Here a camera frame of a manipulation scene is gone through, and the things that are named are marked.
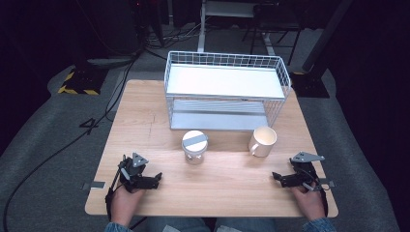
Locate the person's right hand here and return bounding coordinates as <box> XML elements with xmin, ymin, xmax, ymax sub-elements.
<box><xmin>291</xmin><ymin>183</ymin><xmax>327</xmax><ymax>222</ymax></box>

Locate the black slanted post with base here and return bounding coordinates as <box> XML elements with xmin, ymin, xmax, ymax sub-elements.
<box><xmin>289</xmin><ymin>0</ymin><xmax>354</xmax><ymax>99</ymax></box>

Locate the glass jar with white lid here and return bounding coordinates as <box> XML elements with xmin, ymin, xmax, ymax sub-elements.
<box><xmin>181</xmin><ymin>130</ymin><xmax>209</xmax><ymax>165</ymax></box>

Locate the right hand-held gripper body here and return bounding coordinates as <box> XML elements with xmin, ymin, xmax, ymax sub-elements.
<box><xmin>286</xmin><ymin>151</ymin><xmax>326</xmax><ymax>191</ymax></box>

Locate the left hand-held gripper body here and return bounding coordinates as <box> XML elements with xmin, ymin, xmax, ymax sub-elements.
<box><xmin>118</xmin><ymin>152</ymin><xmax>155</xmax><ymax>194</ymax></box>

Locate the white mug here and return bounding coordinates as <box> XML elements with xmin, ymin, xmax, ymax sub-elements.
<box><xmin>248</xmin><ymin>126</ymin><xmax>278</xmax><ymax>159</ymax></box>

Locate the black right wrist strap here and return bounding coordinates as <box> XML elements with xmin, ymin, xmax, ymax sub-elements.
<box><xmin>319</xmin><ymin>188</ymin><xmax>330</xmax><ymax>218</ymax></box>

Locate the white metal stand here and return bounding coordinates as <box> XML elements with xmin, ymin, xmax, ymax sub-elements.
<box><xmin>196</xmin><ymin>0</ymin><xmax>282</xmax><ymax>54</ymax></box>

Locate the bundle of floor cables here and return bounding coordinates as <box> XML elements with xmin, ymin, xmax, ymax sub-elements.
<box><xmin>143</xmin><ymin>22</ymin><xmax>202</xmax><ymax>52</ymax></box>

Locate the black yellow striped stand base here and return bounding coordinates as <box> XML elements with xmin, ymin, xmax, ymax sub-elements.
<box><xmin>57</xmin><ymin>66</ymin><xmax>109</xmax><ymax>97</ymax></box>

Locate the black metal chair frame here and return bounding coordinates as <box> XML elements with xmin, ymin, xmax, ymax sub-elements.
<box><xmin>241</xmin><ymin>3</ymin><xmax>306</xmax><ymax>66</ymax></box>

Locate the black left wrist strap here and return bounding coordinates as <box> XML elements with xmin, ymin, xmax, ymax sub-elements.
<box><xmin>104</xmin><ymin>187</ymin><xmax>114</xmax><ymax>222</ymax></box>

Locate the long black floor cable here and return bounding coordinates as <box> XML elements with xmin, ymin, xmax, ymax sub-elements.
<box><xmin>2</xmin><ymin>54</ymin><xmax>138</xmax><ymax>232</ymax></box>

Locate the white wire shelf rack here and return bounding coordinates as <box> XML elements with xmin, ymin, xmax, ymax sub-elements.
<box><xmin>163</xmin><ymin>50</ymin><xmax>292</xmax><ymax>131</ymax></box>

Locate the black wrist strap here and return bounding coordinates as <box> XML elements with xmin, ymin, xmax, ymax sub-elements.
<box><xmin>104</xmin><ymin>187</ymin><xmax>114</xmax><ymax>222</ymax></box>
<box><xmin>319</xmin><ymin>188</ymin><xmax>330</xmax><ymax>218</ymax></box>

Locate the person's left hand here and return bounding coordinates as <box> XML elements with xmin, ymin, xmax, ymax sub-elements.
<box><xmin>110</xmin><ymin>185</ymin><xmax>147</xmax><ymax>228</ymax></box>

